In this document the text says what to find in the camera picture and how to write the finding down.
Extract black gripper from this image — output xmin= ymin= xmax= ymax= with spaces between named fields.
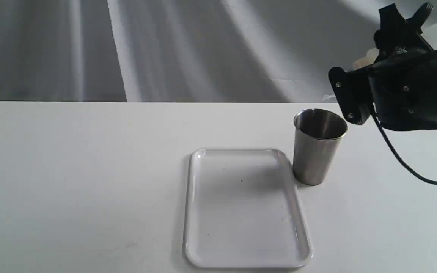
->
xmin=369 ymin=3 xmax=437 ymax=76

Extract clear plastic squeeze bottle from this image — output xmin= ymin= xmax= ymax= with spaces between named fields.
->
xmin=323 ymin=47 xmax=380 ymax=102

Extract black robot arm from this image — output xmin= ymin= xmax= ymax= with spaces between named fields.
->
xmin=368 ymin=2 xmax=437 ymax=131

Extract stainless steel cup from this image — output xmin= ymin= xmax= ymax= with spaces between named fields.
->
xmin=292 ymin=108 xmax=347 ymax=185

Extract white plastic tray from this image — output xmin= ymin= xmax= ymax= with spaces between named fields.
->
xmin=183 ymin=148 xmax=313 ymax=270

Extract grey backdrop cloth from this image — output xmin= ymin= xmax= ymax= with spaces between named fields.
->
xmin=0 ymin=0 xmax=437 ymax=103

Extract black cable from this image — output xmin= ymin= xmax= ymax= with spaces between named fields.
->
xmin=370 ymin=45 xmax=437 ymax=186

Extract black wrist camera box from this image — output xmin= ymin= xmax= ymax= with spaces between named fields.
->
xmin=328 ymin=67 xmax=373 ymax=126

